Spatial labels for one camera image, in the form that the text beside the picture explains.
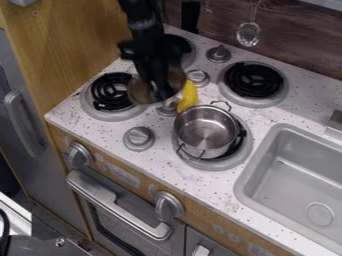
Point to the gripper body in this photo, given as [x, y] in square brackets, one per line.
[153, 60]

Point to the silver lid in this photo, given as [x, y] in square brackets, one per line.
[139, 90]

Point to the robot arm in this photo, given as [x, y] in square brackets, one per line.
[141, 16]

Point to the silver pot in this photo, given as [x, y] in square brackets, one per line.
[206, 130]

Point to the yellow toy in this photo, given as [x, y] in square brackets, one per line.
[189, 96]

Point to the black hanging tool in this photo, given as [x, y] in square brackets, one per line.
[190, 15]

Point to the clear hanging tool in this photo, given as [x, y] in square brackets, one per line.
[248, 34]

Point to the toy stove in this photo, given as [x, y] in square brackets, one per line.
[254, 81]

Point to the grey toy fridge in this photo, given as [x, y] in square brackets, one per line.
[26, 133]

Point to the toy sink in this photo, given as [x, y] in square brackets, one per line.
[296, 176]

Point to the tap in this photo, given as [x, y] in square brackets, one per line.
[335, 124]

